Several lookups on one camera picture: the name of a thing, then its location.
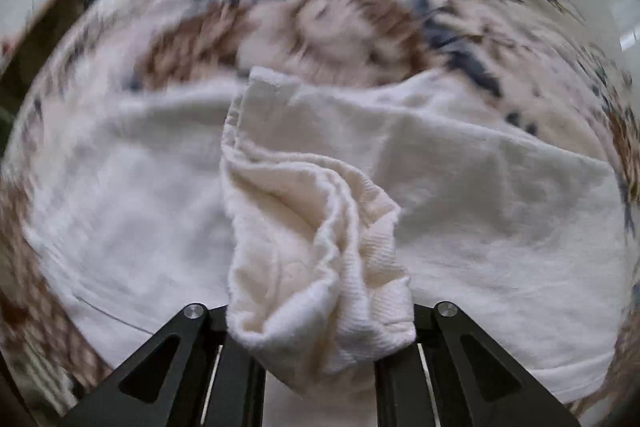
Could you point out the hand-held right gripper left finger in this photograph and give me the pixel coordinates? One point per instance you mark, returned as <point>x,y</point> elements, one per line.
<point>240,357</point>

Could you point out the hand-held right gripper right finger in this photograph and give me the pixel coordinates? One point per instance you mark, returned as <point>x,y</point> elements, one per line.
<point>395,372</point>

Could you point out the white pants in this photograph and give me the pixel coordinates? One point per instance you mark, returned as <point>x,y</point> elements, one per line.
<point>310,232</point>

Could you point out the floral blanket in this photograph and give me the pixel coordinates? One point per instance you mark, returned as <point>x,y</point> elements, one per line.
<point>325,22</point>

